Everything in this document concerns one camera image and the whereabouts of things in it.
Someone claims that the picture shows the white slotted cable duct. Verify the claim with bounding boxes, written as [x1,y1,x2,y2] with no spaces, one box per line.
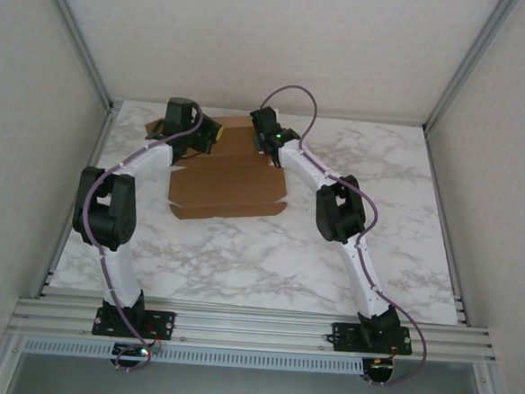
[21,336,365,377]

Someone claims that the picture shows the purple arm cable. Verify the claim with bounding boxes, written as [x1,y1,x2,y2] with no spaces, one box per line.
[63,94,207,379]
[241,82,447,391]

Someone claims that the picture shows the brown cardboard box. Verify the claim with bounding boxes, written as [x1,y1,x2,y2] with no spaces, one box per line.
[138,109,295,228]

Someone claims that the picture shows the aluminium side rail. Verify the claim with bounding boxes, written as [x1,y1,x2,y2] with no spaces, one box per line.
[408,124,484,327]
[33,100,120,305]

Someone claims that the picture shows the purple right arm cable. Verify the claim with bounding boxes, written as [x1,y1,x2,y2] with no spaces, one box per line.
[241,82,447,391]

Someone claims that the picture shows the long aluminium mounting rail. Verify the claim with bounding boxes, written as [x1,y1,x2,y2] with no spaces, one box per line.
[9,294,500,371]

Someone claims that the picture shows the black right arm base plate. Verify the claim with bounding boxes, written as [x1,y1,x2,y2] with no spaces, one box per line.
[330,321,415,358]

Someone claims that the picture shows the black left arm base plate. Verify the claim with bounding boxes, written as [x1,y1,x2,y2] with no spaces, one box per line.
[92,305,178,342]

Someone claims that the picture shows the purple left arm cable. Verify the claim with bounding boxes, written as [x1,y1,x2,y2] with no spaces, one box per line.
[63,94,207,379]

